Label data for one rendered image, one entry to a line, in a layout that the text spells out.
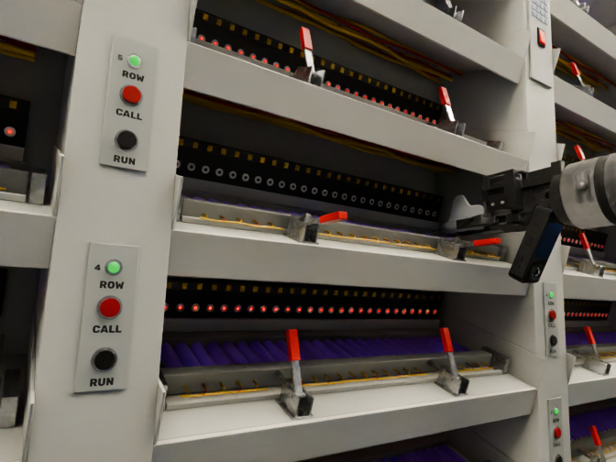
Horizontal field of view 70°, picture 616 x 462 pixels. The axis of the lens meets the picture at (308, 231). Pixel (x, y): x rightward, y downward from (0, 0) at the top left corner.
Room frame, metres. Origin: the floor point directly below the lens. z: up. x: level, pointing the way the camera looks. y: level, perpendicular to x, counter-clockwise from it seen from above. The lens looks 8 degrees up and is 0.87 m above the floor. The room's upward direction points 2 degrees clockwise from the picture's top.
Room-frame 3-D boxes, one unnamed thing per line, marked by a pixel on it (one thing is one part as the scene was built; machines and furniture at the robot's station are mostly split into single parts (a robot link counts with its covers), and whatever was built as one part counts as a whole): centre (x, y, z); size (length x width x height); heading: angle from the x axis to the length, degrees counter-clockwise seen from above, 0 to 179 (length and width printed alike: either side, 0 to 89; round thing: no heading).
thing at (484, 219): (0.67, -0.27, 1.00); 0.09 x 0.05 x 0.02; 41
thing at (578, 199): (0.57, -0.37, 1.02); 0.10 x 0.05 x 0.09; 123
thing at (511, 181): (0.64, -0.33, 1.03); 0.12 x 0.08 x 0.09; 33
